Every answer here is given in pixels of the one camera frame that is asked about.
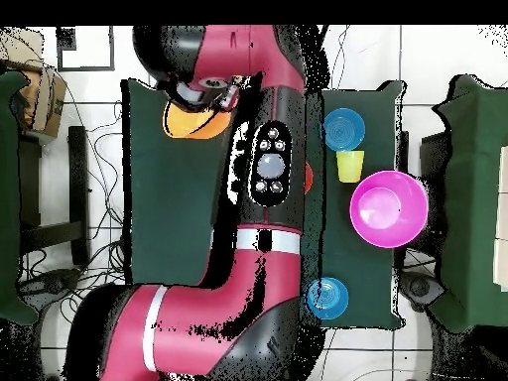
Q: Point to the orange plastic bowl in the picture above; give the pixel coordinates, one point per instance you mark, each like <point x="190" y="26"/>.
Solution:
<point x="190" y="125"/>

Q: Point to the pink plastic bowl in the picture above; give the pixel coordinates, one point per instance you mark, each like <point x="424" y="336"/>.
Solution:
<point x="389" y="210"/>

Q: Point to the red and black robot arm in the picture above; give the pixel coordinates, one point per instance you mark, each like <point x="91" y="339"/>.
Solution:
<point x="238" y="47"/>

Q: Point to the red plastic bowl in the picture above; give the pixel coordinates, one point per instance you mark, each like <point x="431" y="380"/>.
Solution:
<point x="308" y="177"/>

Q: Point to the dark green table cloth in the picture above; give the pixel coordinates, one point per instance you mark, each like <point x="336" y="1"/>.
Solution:
<point x="170" y="198"/>

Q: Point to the blue plastic bowl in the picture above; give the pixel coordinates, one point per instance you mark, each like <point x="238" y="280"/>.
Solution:
<point x="345" y="129"/>
<point x="331" y="299"/>

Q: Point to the yellow plastic cup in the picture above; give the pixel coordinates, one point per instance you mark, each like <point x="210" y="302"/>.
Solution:
<point x="350" y="166"/>

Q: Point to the cardboard box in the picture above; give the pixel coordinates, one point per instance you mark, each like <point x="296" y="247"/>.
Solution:
<point x="47" y="103"/>

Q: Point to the green cloth side table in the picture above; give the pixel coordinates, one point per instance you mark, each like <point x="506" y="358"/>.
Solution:
<point x="476" y="198"/>
<point x="8" y="198"/>

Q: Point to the black stand base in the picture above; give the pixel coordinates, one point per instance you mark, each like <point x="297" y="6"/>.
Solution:
<point x="51" y="283"/>
<point x="420" y="289"/>

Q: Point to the white box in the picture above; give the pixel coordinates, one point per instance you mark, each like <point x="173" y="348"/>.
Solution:
<point x="502" y="238"/>

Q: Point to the black square frame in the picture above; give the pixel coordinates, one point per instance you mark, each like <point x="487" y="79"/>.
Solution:
<point x="112" y="47"/>

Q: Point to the black chair frame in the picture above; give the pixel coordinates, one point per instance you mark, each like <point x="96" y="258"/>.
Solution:
<point x="77" y="178"/>

